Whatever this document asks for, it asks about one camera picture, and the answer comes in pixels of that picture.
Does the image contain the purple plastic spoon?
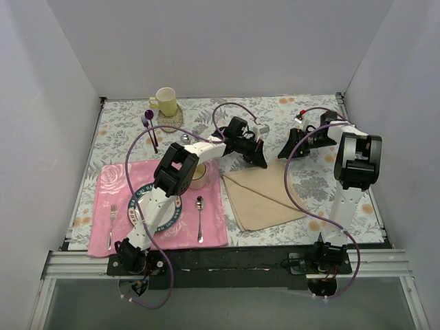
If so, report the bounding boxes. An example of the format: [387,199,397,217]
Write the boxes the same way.
[144,109,158,153]

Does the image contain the woven round coaster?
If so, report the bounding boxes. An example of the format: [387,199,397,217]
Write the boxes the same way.
[157,105,184,133]

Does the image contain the white plate teal rim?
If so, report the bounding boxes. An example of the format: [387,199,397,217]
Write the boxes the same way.
[127,183,182,233]

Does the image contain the purple plastic fork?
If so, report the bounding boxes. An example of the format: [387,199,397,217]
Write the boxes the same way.
[141,115,158,154]

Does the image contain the yellow mug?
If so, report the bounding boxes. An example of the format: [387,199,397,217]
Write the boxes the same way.
[148,87,177,117]

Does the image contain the silver spoon on placemat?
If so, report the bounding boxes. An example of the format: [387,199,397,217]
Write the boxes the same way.
[195,196,205,243]

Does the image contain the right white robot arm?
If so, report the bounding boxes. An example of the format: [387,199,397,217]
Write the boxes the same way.
[278,110,382,274]

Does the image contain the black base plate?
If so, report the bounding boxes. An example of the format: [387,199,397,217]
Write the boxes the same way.
[107,245,354,290]

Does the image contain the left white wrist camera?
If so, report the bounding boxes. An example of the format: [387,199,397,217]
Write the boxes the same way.
[252,124,270,140]

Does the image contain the silver spoon on tablecloth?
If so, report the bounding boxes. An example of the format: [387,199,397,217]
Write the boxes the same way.
[181,133,191,145]

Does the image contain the pink floral placemat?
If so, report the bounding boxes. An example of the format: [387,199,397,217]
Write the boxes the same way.
[88,160,228,257]

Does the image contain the beige linen napkin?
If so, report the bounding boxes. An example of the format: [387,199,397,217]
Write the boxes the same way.
[223,160,305,231]

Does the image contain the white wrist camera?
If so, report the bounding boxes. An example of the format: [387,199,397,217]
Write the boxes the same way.
[252,124,270,140]
[294,110,309,128]

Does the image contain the floral tablecloth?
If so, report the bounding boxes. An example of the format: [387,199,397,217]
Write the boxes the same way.
[67,95,386,251]

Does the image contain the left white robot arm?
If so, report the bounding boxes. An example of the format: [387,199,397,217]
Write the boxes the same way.
[115,116,270,275]

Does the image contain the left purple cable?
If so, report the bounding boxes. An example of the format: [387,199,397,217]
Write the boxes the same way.
[124,102,261,309]

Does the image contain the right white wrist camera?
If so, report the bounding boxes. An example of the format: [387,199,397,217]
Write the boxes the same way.
[294,110,309,128]

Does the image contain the cream mug dark rim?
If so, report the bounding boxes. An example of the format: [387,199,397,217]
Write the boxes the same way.
[190,163,208,190]

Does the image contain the silver fork on placemat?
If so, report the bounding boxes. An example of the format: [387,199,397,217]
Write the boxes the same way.
[107,204,118,251]

